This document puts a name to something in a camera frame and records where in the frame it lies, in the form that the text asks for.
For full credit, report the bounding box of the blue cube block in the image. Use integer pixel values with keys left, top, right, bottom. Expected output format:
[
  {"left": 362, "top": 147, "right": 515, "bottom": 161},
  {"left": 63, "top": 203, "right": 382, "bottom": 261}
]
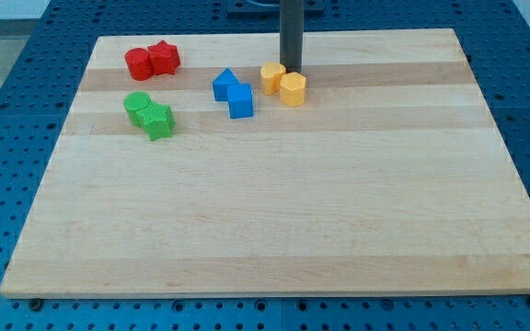
[{"left": 227, "top": 83, "right": 254, "bottom": 119}]

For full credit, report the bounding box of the blue triangle block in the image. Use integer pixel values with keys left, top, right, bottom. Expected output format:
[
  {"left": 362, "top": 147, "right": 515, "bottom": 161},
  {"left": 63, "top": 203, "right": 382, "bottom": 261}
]
[{"left": 212, "top": 68, "right": 239, "bottom": 101}]

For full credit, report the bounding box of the yellow hexagon block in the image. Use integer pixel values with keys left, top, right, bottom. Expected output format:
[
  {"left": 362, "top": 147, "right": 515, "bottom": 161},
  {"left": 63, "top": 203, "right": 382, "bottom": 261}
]
[{"left": 279, "top": 72, "right": 307, "bottom": 107}]

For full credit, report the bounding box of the yellow heart block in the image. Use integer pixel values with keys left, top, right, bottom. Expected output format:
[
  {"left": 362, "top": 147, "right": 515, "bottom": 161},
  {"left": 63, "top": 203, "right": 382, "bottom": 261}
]
[{"left": 259, "top": 62, "right": 286, "bottom": 96}]

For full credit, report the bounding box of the green star block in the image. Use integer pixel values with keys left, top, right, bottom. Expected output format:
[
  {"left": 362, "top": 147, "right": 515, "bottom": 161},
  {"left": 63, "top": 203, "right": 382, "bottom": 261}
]
[{"left": 136, "top": 102, "right": 175, "bottom": 142}]

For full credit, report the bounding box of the light wooden board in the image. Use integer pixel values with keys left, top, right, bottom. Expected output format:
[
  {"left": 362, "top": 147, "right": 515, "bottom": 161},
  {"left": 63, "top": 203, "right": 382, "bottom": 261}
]
[{"left": 0, "top": 29, "right": 530, "bottom": 299}]

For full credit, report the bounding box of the green cylinder block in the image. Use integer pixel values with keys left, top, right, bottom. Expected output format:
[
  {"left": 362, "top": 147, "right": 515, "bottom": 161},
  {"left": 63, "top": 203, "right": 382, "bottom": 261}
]
[{"left": 123, "top": 91, "right": 151, "bottom": 127}]

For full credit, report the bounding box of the red star block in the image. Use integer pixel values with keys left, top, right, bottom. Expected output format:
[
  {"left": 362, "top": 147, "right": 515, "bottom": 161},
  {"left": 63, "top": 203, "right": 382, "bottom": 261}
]
[{"left": 147, "top": 40, "right": 180, "bottom": 75}]

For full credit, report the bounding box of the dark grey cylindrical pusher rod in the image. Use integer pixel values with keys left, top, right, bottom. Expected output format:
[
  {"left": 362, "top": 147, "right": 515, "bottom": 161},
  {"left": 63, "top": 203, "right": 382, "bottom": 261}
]
[{"left": 279, "top": 0, "right": 305, "bottom": 73}]

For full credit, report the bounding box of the red cylinder block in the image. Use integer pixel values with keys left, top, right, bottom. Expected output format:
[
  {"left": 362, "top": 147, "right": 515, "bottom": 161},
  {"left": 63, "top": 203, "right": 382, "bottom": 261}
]
[{"left": 124, "top": 48, "right": 155, "bottom": 81}]

